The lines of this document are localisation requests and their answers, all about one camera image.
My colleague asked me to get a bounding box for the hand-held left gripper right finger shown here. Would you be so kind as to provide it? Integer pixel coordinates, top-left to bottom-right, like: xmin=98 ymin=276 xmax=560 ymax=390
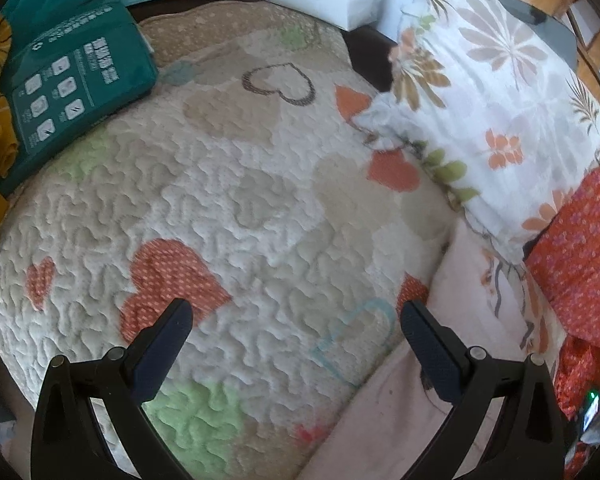
xmin=399 ymin=300 xmax=570 ymax=480

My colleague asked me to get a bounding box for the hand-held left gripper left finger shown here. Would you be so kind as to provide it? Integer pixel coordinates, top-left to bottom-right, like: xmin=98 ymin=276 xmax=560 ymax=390
xmin=31 ymin=298 xmax=194 ymax=480

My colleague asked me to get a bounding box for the pale pink sheet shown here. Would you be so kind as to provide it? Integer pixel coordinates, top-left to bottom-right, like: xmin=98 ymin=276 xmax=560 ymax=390
xmin=297 ymin=220 xmax=571 ymax=480

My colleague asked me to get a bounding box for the quilted heart-pattern blanket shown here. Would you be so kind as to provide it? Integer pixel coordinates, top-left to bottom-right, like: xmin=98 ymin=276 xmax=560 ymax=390
xmin=0 ymin=1 xmax=456 ymax=480

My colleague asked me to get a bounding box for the red floral cloth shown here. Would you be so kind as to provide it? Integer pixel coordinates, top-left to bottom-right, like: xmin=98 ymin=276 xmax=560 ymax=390
xmin=524 ymin=167 xmax=600 ymax=476

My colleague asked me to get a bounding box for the floral leaf-print pillow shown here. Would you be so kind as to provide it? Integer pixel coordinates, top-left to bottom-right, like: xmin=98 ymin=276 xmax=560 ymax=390
xmin=352 ymin=0 xmax=600 ymax=261

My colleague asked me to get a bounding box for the green printed bag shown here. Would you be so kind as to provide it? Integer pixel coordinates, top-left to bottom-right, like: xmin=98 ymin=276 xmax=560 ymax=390
xmin=0 ymin=0 xmax=159 ymax=197

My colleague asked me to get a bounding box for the wooden bed frame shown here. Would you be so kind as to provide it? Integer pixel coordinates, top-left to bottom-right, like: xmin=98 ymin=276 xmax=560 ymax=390
xmin=475 ymin=0 xmax=600 ymax=111

